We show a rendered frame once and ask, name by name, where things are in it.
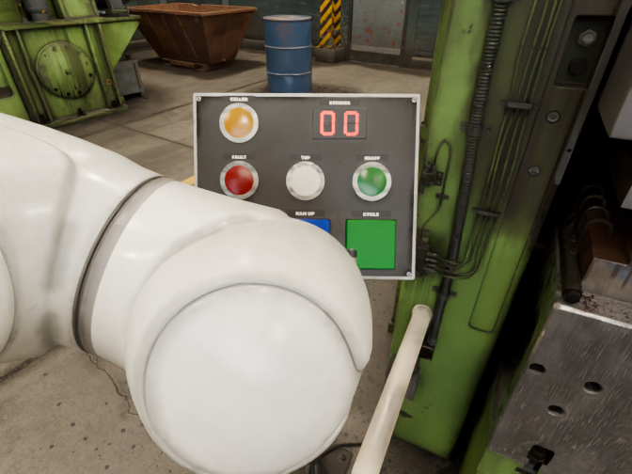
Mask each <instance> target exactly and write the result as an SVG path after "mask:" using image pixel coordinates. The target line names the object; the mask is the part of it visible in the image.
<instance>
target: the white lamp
mask: <svg viewBox="0 0 632 474"><path fill-rule="evenodd" d="M291 185H292V189H293V190H294V191H295V192H296V193H297V194H299V195H301V196H309V195H312V194H313V193H315V192H316V191H317V189H318V188H319V185H320V176H319V174H318V172H317V171H316V170H315V169H314V168H312V167H310V166H300V167H298V168H297V169H296V170H295V171H294V172H293V174H292V176H291Z"/></svg>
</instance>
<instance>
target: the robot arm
mask: <svg viewBox="0 0 632 474"><path fill-rule="evenodd" d="M356 260H357V250H355V249H353V248H349V249H348V248H344V247H343V246H342V245H341V244H340V243H339V242H338V241H337V240H336V239H335V238H334V237H333V236H331V235H330V234H329V233H327V232H326V231H324V230H322V229H320V228H318V227H317V226H314V225H312V224H310V223H308V222H305V221H301V220H298V219H294V218H290V217H289V216H287V215H286V214H285V213H283V212H282V211H281V210H278V209H274V208H270V207H266V206H262V205H259V204H255V203H251V202H248V201H244V200H240V199H237V198H234V197H227V196H224V195H220V194H217V193H214V192H211V191H208V190H204V189H201V188H198V187H195V186H192V185H189V184H186V183H183V182H178V181H175V180H172V179H170V178H168V177H165V176H163V175H160V174H158V173H155V172H153V171H151V170H148V169H146V168H144V167H142V166H139V165H137V164H136V163H134V162H132V161H131V160H129V159H127V158H126V157H124V156H122V155H120V154H118V153H115V152H113V151H111V150H107V149H105V148H102V147H100V146H97V145H95V144H92V143H90V142H87V141H85V140H83V139H80V138H77V137H75V136H72V135H69V134H65V133H62V132H60V131H57V130H54V129H51V128H48V127H45V126H42V125H39V124H37V123H34V122H31V121H28V120H24V119H21V118H16V117H13V116H10V115H6V114H3V113H0V364H4V363H7V362H10V361H14V360H18V359H23V358H29V357H35V356H43V355H45V354H46V353H48V352H49V351H50V350H51V349H52V348H53V347H54V346H56V345H61V346H65V347H69V348H72V349H75V350H79V351H82V352H86V353H89V354H92V355H95V356H98V357H100V358H103V359H105V360H107V361H109V362H111V363H113V364H115V365H117V366H118V367H120V368H122V369H123V370H125V371H126V377H127V381H128V385H129V389H130V391H131V395H132V398H133V401H134V405H135V407H136V410H137V412H138V415H139V417H140V418H141V420H142V422H143V424H144V426H145V428H146V430H147V432H148V433H149V435H150V437H151V438H152V440H153V441H154V442H155V443H156V445H157V446H158V447H159V448H160V449H161V450H162V451H163V452H164V453H165V454H166V455H167V456H168V457H169V458H171V459H172V460H173V461H175V462H176V463H177V464H179V465H181V466H183V467H185V468H186V469H188V470H190V471H192V472H194V473H197V474H289V473H291V472H293V471H295V470H296V469H298V468H300V467H302V466H305V465H306V464H308V463H309V462H311V461H312V460H314V459H315V458H316V457H318V456H319V455H320V454H321V453H323V452H324V451H325V450H326V449H327V448H328V447H329V446H330V445H331V444H332V443H333V441H334V440H335V439H336V438H337V436H338V435H339V433H340V431H341V429H342V427H343V425H344V423H345V421H346V420H347V419H348V414H349V411H350V408H351V405H352V401H353V398H354V395H355V392H356V388H357V385H358V382H359V379H360V376H361V373H362V371H363V369H364V368H365V367H366V365H367V363H368V362H369V360H370V355H371V348H372V319H371V304H370V299H369V295H368V291H367V288H366V285H365V282H364V279H363V277H362V275H361V273H360V271H359V269H358V267H357V265H356Z"/></svg>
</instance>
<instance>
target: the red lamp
mask: <svg viewBox="0 0 632 474"><path fill-rule="evenodd" d="M253 183H254V178H253V175H252V173H251V171H250V170H249V169H248V168H247V167H245V166H233V167H231V168H230V169H229V170H228V171H227V173H226V175H225V185H226V187H227V189H228V190H229V191H230V192H231V193H232V194H234V195H244V194H246V193H247V192H249V191H250V190H251V188H252V186H253Z"/></svg>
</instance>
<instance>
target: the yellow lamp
mask: <svg viewBox="0 0 632 474"><path fill-rule="evenodd" d="M253 124H254V121H253V118H252V116H251V114H250V113H249V112H248V111H247V110H246V109H244V108H241V107H236V108H233V109H231V110H229V111H228V113H227V114H226V115H225V118H224V126H225V129H226V131H227V133H228V134H230V135H231V136H233V137H237V138H241V137H245V136H247V135H248V134H249V133H250V132H251V131H252V129H253Z"/></svg>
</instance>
